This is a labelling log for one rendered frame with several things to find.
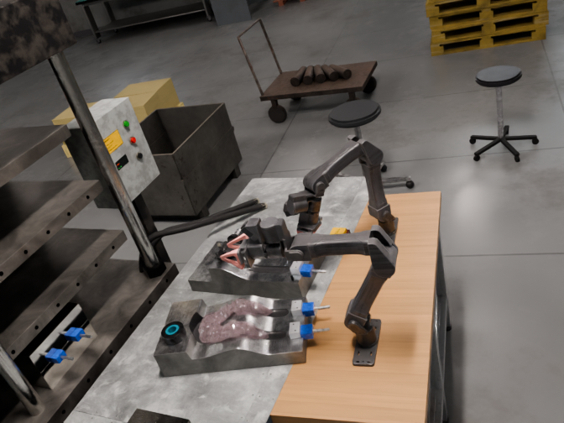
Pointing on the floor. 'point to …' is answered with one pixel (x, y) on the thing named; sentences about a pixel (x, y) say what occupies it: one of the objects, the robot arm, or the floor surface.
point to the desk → (232, 11)
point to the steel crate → (189, 159)
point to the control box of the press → (136, 153)
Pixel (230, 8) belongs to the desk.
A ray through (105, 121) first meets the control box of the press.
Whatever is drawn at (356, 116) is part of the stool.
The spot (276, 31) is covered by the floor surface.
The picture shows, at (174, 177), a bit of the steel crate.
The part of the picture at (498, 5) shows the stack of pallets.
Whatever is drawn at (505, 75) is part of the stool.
